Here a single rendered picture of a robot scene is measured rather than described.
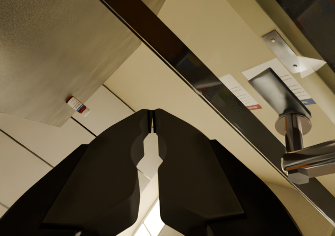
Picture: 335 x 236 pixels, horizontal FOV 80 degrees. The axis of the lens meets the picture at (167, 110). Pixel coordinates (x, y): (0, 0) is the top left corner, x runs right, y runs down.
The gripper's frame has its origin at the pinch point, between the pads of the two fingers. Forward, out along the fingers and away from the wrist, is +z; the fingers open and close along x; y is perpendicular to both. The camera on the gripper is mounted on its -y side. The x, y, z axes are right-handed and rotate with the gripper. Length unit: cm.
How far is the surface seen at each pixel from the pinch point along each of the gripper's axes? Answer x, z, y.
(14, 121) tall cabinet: -181, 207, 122
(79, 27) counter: -13.9, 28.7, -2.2
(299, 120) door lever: 11.6, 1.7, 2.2
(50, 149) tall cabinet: -143, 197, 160
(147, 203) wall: -27, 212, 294
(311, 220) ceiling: 106, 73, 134
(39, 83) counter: -23.8, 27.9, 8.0
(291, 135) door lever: 10.4, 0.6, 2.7
